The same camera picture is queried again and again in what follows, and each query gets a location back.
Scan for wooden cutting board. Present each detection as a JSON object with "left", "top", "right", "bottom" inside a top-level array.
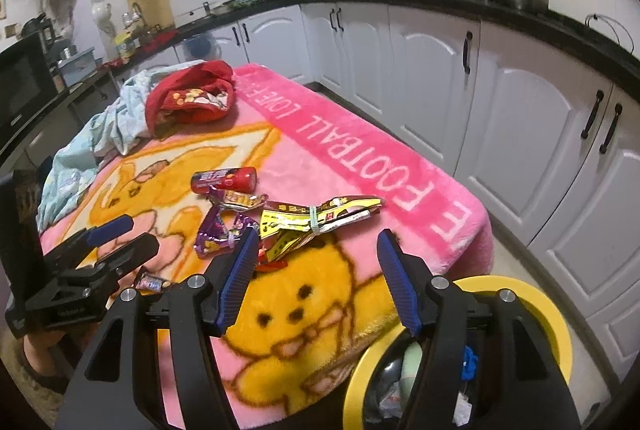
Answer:
[{"left": 125, "top": 0, "right": 175, "bottom": 31}]

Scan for black kitchen countertop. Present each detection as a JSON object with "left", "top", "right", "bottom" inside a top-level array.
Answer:
[{"left": 0, "top": 0, "right": 640, "bottom": 91}]

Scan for light green sponge cloth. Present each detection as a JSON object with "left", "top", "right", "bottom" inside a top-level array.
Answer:
[{"left": 400, "top": 340, "right": 426, "bottom": 406}]

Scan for dark chair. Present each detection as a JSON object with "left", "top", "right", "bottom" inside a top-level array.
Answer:
[{"left": 0, "top": 170, "right": 43, "bottom": 261}]

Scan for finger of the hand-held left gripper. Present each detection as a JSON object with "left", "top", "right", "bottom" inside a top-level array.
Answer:
[
  {"left": 45, "top": 215, "right": 135, "bottom": 263},
  {"left": 60, "top": 234, "right": 161, "bottom": 286}
]

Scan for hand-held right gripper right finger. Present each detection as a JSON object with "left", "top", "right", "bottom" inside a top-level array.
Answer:
[{"left": 376, "top": 229, "right": 583, "bottom": 430}]

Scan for pink printed blanket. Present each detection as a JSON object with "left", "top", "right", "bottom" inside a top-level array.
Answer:
[{"left": 37, "top": 62, "right": 496, "bottom": 430}]

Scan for steel faucet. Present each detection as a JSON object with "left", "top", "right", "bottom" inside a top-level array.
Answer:
[{"left": 122, "top": 2, "right": 146, "bottom": 28}]

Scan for purple snack wrapper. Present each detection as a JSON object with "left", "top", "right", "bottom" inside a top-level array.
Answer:
[{"left": 195, "top": 205, "right": 261, "bottom": 258}]

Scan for silver orange candy wrapper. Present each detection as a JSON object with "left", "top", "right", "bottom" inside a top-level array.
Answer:
[{"left": 210, "top": 190, "right": 268, "bottom": 211}]

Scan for black microwave oven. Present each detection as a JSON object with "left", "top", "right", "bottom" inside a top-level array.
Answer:
[{"left": 0, "top": 32, "right": 58, "bottom": 146}]

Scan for black kettle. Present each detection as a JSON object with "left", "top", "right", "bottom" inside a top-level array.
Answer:
[{"left": 20, "top": 12, "right": 56, "bottom": 51}]

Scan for yellow dish soap container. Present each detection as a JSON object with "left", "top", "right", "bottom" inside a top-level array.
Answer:
[{"left": 114, "top": 32, "right": 141, "bottom": 58}]

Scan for blue plastic bag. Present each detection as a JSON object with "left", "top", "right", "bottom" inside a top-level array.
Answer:
[{"left": 462, "top": 345, "right": 479, "bottom": 381}]

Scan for yellow rimmed black bin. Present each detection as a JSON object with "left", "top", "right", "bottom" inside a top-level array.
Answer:
[{"left": 342, "top": 275, "right": 573, "bottom": 430}]

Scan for white plastic bag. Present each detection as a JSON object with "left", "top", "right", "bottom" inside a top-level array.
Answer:
[{"left": 377, "top": 375, "right": 416, "bottom": 421}]

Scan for small dark candy wrapper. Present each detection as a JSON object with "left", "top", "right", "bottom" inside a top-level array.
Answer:
[{"left": 135, "top": 274, "right": 168, "bottom": 295}]

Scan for red candy tube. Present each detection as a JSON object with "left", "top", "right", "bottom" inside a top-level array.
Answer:
[{"left": 191, "top": 166, "right": 258, "bottom": 193}]

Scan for red embroidered cloth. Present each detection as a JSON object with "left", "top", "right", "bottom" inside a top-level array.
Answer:
[{"left": 145, "top": 61, "right": 237, "bottom": 133}]

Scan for white plastic wall holder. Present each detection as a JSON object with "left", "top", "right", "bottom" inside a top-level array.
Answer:
[{"left": 91, "top": 2, "right": 113, "bottom": 42}]

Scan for yellow red wrapper bundle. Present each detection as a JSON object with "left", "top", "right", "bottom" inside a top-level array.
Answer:
[{"left": 257, "top": 195, "right": 386, "bottom": 266}]

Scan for light blue storage box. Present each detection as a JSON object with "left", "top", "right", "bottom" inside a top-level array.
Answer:
[{"left": 57, "top": 47, "right": 96, "bottom": 86}]

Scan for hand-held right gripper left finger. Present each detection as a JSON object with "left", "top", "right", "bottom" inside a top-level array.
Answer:
[{"left": 55, "top": 226, "right": 261, "bottom": 430}]

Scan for red dish cloth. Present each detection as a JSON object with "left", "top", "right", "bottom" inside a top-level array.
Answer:
[{"left": 102, "top": 30, "right": 178, "bottom": 71}]

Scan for light blue patterned cloth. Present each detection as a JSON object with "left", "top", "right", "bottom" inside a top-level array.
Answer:
[{"left": 37, "top": 70, "right": 166, "bottom": 231}]

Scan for white lower kitchen cabinets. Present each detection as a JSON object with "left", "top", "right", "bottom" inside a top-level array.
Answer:
[{"left": 100, "top": 2, "right": 640, "bottom": 386}]

